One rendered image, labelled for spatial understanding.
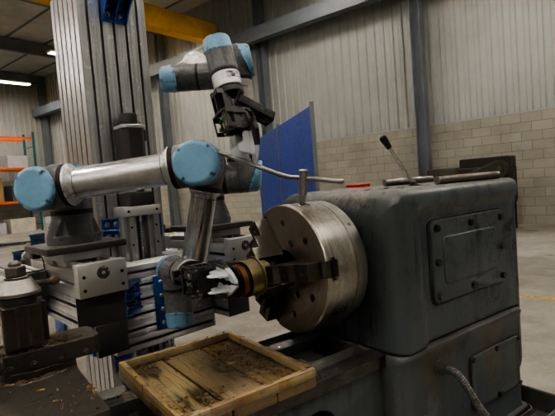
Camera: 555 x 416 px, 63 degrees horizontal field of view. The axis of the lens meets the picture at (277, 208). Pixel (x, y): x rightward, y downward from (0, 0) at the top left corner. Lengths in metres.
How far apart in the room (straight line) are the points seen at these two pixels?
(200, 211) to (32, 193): 0.43
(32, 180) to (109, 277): 0.32
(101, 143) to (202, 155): 0.59
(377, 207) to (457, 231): 0.27
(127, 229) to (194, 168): 0.52
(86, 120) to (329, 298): 1.05
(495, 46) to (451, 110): 1.60
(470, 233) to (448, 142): 10.25
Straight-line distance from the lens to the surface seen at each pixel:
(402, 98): 12.09
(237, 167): 1.65
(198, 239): 1.34
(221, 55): 1.23
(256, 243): 1.10
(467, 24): 11.88
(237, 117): 1.15
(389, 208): 1.07
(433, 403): 1.28
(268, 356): 1.11
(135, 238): 1.61
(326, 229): 1.03
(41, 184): 1.30
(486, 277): 1.40
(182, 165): 1.17
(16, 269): 0.97
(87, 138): 1.68
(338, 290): 1.03
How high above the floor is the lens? 1.29
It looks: 3 degrees down
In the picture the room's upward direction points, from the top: 4 degrees counter-clockwise
